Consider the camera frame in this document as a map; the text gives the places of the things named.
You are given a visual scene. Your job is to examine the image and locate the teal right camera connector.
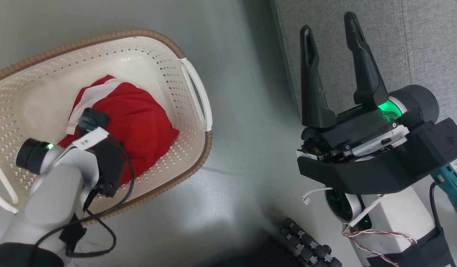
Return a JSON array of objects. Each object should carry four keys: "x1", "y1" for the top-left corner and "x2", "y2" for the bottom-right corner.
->
[{"x1": 431, "y1": 165, "x2": 457, "y2": 223}]

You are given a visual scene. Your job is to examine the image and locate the white cable tag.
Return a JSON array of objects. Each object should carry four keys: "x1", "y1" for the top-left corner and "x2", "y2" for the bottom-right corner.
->
[{"x1": 72, "y1": 127, "x2": 110, "y2": 150}]

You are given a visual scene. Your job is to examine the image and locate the loose white cable with plug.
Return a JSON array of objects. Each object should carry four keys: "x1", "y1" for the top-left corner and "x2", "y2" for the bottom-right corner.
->
[{"x1": 302, "y1": 187, "x2": 333, "y2": 205}]

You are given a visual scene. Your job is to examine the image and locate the grey fabric sofa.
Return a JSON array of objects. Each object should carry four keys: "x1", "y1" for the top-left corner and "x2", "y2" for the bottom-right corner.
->
[{"x1": 271, "y1": 0, "x2": 457, "y2": 132}]

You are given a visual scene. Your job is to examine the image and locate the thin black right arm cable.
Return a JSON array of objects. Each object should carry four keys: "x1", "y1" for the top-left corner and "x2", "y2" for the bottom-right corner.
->
[{"x1": 430, "y1": 182, "x2": 443, "y2": 231}]

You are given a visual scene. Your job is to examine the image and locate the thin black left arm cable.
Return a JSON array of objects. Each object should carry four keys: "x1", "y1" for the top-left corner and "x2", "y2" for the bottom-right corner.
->
[{"x1": 30, "y1": 133, "x2": 136, "y2": 258}]

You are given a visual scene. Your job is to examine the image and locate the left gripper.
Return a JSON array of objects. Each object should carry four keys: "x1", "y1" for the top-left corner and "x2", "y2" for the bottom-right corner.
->
[{"x1": 50, "y1": 143, "x2": 100, "y2": 179}]

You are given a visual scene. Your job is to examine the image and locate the red white twisted wires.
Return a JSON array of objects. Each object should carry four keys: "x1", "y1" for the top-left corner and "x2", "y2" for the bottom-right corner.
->
[{"x1": 342, "y1": 225, "x2": 418, "y2": 267}]

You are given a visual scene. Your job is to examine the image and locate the red and white garment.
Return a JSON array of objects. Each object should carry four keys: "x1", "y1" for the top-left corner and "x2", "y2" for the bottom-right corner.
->
[{"x1": 58, "y1": 75, "x2": 180, "y2": 186}]

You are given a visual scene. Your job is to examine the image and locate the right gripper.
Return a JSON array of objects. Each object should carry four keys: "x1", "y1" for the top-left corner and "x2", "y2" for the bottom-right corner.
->
[{"x1": 297, "y1": 11, "x2": 409, "y2": 164}]

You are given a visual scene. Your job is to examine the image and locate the black ribbed conduit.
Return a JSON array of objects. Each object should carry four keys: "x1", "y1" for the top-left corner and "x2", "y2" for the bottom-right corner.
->
[{"x1": 279, "y1": 218, "x2": 342, "y2": 267}]

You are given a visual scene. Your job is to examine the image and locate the cream perforated laundry basket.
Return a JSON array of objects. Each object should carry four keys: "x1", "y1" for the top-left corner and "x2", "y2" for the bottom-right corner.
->
[{"x1": 0, "y1": 29, "x2": 213, "y2": 227}]

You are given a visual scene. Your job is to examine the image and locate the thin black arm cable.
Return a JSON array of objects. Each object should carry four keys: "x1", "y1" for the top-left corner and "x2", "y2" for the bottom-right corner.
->
[
  {"x1": 430, "y1": 182, "x2": 443, "y2": 231},
  {"x1": 30, "y1": 133, "x2": 136, "y2": 258}
]

